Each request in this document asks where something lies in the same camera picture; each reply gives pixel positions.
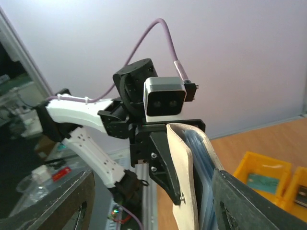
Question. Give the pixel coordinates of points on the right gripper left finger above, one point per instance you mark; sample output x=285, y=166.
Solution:
x=55, y=210

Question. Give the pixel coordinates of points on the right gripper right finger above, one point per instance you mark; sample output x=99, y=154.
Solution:
x=238, y=207

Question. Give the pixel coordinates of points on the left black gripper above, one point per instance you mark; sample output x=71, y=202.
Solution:
x=148, y=141

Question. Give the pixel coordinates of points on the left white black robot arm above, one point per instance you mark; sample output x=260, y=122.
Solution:
x=65, y=119

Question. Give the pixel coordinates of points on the green card in bin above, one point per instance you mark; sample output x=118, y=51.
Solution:
x=263, y=183

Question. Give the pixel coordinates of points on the black card in bin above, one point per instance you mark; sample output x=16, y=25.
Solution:
x=301, y=198

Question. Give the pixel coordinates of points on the left small circuit board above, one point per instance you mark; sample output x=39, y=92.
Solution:
x=115, y=216

